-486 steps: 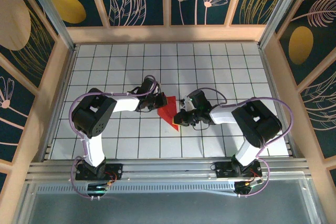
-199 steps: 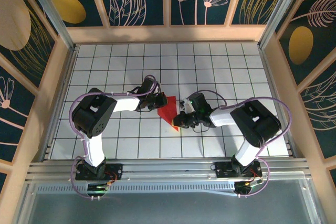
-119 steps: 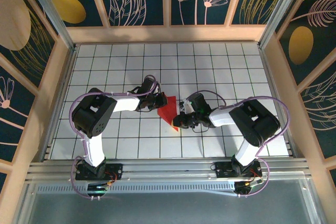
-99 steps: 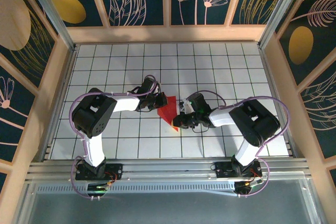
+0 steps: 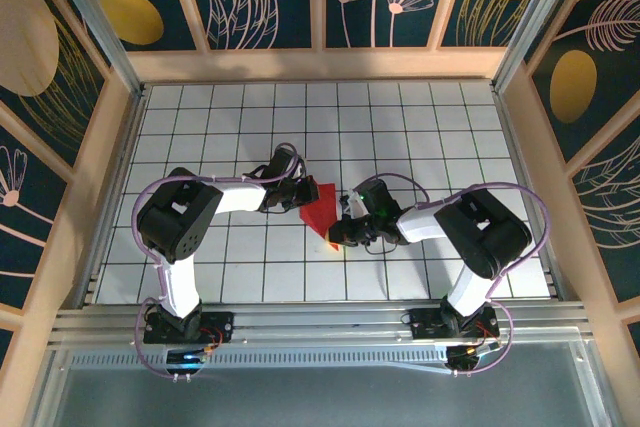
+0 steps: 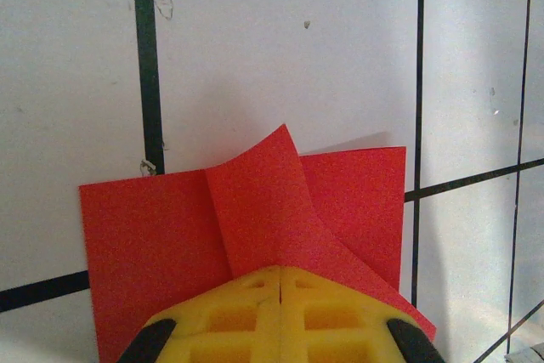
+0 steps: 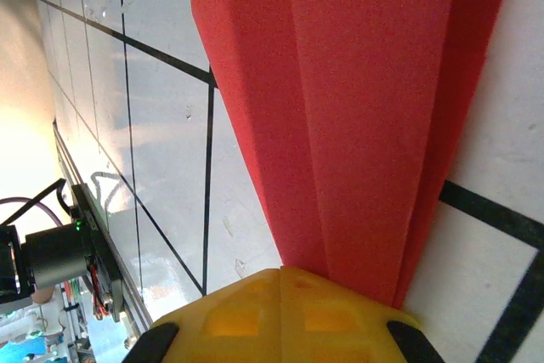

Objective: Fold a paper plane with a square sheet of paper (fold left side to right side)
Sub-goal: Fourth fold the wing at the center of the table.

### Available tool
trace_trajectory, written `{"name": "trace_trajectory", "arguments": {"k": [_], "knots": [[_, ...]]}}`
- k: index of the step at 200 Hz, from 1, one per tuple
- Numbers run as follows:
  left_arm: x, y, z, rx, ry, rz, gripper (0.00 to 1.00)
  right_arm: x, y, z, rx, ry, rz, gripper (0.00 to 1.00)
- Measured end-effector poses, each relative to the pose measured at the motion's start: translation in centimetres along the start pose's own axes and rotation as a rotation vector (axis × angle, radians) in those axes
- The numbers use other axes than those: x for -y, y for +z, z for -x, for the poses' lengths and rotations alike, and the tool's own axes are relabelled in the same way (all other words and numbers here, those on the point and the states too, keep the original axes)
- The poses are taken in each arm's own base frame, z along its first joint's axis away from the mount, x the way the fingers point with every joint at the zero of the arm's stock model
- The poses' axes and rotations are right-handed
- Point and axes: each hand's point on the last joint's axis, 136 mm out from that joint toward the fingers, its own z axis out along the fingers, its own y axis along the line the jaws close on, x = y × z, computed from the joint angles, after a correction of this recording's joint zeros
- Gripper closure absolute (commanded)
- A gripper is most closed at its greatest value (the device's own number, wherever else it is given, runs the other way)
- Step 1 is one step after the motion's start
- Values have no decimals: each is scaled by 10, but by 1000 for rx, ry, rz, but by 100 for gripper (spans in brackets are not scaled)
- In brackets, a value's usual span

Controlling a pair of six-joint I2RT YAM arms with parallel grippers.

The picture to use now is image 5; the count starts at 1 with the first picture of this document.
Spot purple cable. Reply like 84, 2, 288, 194
357, 174, 551, 377
130, 142, 306, 379

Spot grey metal panel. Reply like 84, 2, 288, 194
29, 346, 619, 427

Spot white grid mat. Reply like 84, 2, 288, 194
94, 82, 557, 304

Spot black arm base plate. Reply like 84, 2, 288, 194
143, 311, 236, 346
409, 307, 501, 341

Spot grey slotted cable duct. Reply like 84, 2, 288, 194
69, 345, 451, 373

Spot aluminium side rail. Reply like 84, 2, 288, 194
492, 86, 574, 301
74, 86, 151, 308

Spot aluminium mounting rail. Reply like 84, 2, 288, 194
49, 300, 591, 348

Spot black controller board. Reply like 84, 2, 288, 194
166, 346, 209, 374
446, 344, 501, 373

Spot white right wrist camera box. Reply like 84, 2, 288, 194
341, 190, 370, 222

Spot red paper sheet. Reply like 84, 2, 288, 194
299, 182, 346, 247

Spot aluminium corner post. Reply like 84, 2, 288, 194
42, 0, 149, 98
492, 0, 586, 93

